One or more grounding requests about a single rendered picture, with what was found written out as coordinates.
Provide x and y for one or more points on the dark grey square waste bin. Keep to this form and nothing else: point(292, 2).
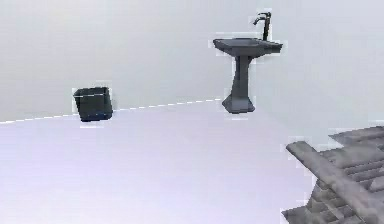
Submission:
point(93, 105)

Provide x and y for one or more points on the black sink faucet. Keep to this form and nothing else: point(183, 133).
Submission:
point(266, 26)

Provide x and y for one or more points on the grey slatted wooden furniture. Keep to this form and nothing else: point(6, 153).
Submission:
point(346, 173)

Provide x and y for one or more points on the dark grey pedestal sink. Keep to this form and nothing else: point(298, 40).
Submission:
point(240, 66)

